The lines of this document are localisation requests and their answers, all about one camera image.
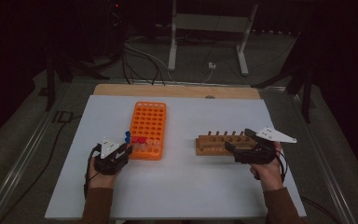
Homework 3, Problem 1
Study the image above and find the black tripod stand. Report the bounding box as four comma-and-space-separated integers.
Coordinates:
45, 50, 110, 112
251, 31, 317, 124

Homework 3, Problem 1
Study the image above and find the orange plastic tube rack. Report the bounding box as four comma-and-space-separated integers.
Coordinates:
124, 101, 168, 161

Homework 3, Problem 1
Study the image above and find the dark equipment rack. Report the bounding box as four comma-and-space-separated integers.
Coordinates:
103, 0, 131, 62

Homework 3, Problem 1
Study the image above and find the white plug cable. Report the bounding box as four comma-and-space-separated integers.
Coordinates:
200, 68, 214, 85

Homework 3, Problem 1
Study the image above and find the person's right hand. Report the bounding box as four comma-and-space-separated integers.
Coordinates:
249, 141, 284, 191

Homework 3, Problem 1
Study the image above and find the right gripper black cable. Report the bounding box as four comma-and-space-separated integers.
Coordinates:
273, 148, 289, 183

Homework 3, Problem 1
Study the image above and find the white table mat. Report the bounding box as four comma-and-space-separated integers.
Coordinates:
44, 94, 308, 220

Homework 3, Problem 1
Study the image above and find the short black floor cable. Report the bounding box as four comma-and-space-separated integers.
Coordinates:
301, 195, 340, 224

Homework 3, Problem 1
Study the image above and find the black floor cable bundle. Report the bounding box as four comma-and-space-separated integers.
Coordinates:
121, 40, 166, 86

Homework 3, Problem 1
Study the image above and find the wooden tube rack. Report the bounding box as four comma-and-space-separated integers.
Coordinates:
195, 130, 259, 157

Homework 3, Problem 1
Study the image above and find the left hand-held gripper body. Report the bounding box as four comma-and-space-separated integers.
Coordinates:
92, 135, 129, 175

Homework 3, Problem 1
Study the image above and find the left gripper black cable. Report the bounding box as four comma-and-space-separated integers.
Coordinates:
82, 145, 103, 201

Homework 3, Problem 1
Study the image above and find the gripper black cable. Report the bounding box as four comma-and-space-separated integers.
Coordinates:
82, 145, 103, 201
273, 148, 289, 183

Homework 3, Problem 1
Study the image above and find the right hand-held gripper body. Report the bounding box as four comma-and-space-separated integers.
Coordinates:
233, 126, 298, 166

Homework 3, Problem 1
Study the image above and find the long black floor cable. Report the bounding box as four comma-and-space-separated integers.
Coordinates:
0, 114, 84, 224

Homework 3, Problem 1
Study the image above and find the white metal stand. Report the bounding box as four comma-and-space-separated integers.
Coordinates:
167, 0, 260, 77

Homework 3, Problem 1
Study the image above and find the person's left hand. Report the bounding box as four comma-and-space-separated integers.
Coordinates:
86, 154, 119, 190

